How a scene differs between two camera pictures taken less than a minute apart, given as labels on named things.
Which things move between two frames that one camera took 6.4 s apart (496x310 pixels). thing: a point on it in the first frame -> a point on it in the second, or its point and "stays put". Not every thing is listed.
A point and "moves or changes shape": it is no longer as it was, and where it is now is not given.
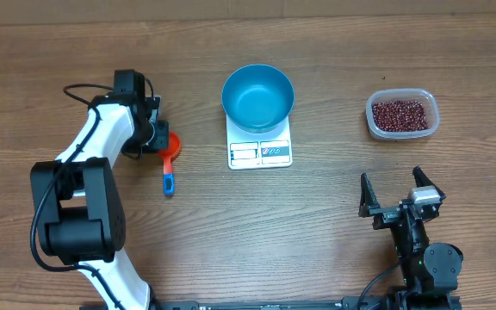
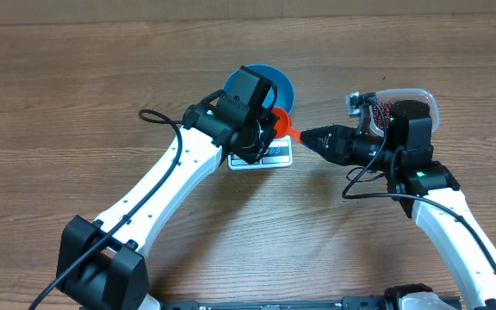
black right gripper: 384,214 -> 337,151
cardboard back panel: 9,12 stays put
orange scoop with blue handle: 174,145 moves or changes shape
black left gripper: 162,139 -> 252,155
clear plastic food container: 402,114 stays put
